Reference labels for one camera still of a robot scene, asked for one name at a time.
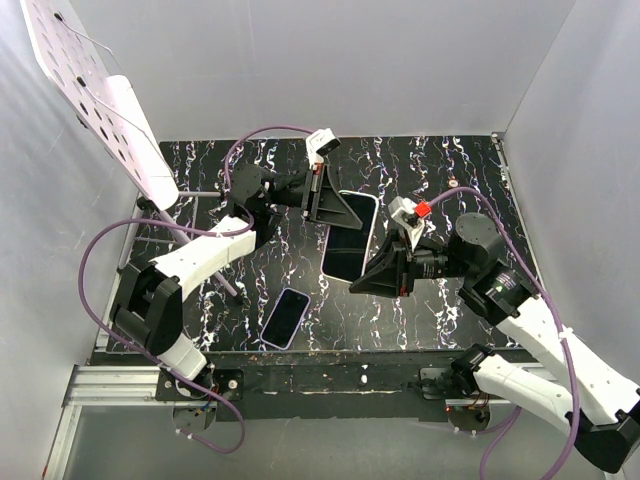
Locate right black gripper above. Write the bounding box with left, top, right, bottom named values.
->
left=347, top=226, right=472, bottom=296

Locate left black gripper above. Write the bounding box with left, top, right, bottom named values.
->
left=267, top=164, right=365, bottom=233

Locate phone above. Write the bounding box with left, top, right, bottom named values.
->
left=321, top=190, right=379, bottom=283
left=260, top=288, right=310, bottom=350

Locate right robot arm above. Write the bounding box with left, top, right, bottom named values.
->
left=349, top=213, right=639, bottom=473

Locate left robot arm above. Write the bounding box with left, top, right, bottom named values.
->
left=110, top=164, right=363, bottom=400

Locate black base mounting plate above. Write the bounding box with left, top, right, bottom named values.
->
left=154, top=349, right=506, bottom=431

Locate white perforated music stand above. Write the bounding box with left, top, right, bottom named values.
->
left=20, top=1, right=183, bottom=224

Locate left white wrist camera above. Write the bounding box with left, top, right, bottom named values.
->
left=305, top=128, right=340, bottom=170

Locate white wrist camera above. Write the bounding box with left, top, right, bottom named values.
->
left=305, top=128, right=340, bottom=170
left=389, top=196, right=432, bottom=251

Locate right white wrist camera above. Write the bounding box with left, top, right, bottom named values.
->
left=389, top=196, right=432, bottom=251

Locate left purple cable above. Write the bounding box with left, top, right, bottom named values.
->
left=77, top=124, right=316, bottom=455

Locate aluminium frame rail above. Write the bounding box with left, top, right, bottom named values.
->
left=42, top=364, right=166, bottom=480

